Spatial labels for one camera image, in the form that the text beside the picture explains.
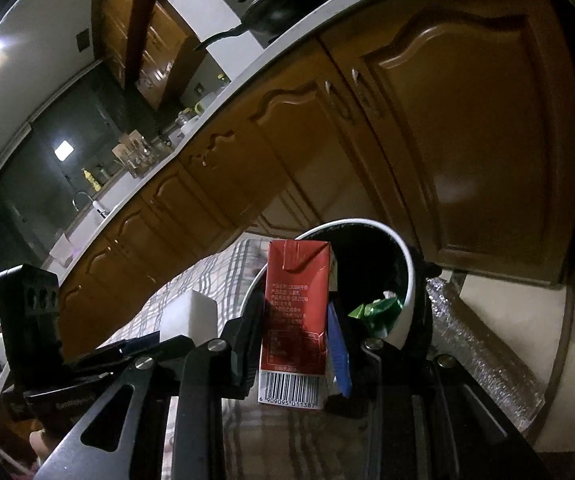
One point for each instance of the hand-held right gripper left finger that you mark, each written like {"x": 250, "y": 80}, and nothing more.
{"x": 247, "y": 350}

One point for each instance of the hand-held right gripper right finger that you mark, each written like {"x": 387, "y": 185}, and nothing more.
{"x": 340, "y": 355}

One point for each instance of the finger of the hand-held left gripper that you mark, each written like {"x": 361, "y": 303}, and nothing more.
{"x": 132, "y": 345}
{"x": 167, "y": 346}

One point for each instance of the white foam block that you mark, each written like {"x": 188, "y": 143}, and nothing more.
{"x": 187, "y": 315}

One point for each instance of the green wrapper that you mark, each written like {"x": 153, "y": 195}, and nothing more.
{"x": 380, "y": 312}

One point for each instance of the red milk carton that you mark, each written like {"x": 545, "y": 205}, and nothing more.
{"x": 295, "y": 310}

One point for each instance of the white-rimmed black trash bin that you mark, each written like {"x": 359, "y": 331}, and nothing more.
{"x": 367, "y": 260}

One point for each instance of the brown wooden cabinet door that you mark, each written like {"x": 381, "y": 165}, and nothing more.
{"x": 467, "y": 135}
{"x": 317, "y": 160}
{"x": 237, "y": 180}
{"x": 97, "y": 285}
{"x": 182, "y": 210}
{"x": 132, "y": 240}

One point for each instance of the white box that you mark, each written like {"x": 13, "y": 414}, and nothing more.
{"x": 62, "y": 251}

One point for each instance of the dark window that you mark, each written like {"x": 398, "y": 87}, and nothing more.
{"x": 17, "y": 200}

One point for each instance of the metal sink faucet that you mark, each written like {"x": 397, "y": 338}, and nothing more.
{"x": 87, "y": 200}

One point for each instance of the clear bubble wrap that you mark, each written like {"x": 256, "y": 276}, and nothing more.
{"x": 492, "y": 355}

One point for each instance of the yellow bottle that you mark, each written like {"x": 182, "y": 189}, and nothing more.
{"x": 88, "y": 179}

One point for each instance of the cardboard box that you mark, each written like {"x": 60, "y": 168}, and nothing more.
{"x": 126, "y": 147}

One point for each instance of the yellow-green cup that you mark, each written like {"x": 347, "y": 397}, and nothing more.
{"x": 201, "y": 107}

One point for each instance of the black wok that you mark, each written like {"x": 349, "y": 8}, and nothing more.
{"x": 287, "y": 7}

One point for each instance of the dark wall socket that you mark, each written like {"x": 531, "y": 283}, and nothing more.
{"x": 82, "y": 41}

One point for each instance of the brown wooden wall cabinet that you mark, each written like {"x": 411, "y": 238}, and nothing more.
{"x": 142, "y": 35}

